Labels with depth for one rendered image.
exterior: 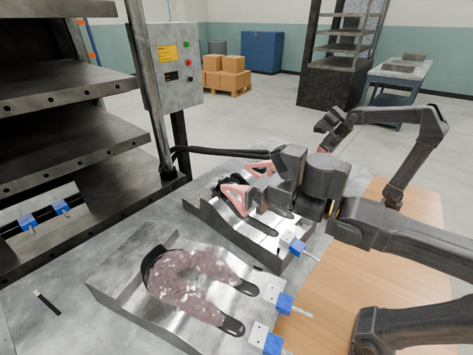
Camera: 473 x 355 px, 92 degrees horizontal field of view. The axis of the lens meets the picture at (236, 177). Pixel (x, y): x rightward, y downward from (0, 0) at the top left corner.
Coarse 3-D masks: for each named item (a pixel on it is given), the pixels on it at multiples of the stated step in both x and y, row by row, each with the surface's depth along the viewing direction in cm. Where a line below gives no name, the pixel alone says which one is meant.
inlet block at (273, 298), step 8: (272, 288) 63; (280, 288) 63; (264, 296) 62; (272, 296) 62; (280, 296) 63; (288, 296) 63; (264, 304) 62; (272, 304) 61; (280, 304) 61; (288, 304) 61; (280, 312) 62; (288, 312) 60; (304, 312) 60
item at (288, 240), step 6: (288, 234) 75; (294, 234) 75; (282, 240) 73; (288, 240) 73; (294, 240) 74; (300, 240) 74; (282, 246) 74; (288, 246) 72; (294, 246) 72; (300, 246) 72; (294, 252) 72; (300, 252) 71; (306, 252) 71; (312, 258) 70
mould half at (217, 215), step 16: (192, 192) 101; (208, 192) 90; (192, 208) 96; (208, 208) 87; (224, 208) 85; (208, 224) 92; (224, 224) 84; (240, 224) 83; (272, 224) 82; (288, 224) 82; (240, 240) 82; (256, 240) 76; (272, 240) 76; (304, 240) 83; (256, 256) 79; (272, 256) 73; (288, 256) 74
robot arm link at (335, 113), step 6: (330, 108) 96; (336, 108) 96; (330, 114) 97; (336, 114) 96; (342, 114) 95; (354, 114) 88; (324, 120) 100; (330, 120) 97; (336, 120) 96; (348, 120) 90; (354, 120) 89; (348, 126) 92
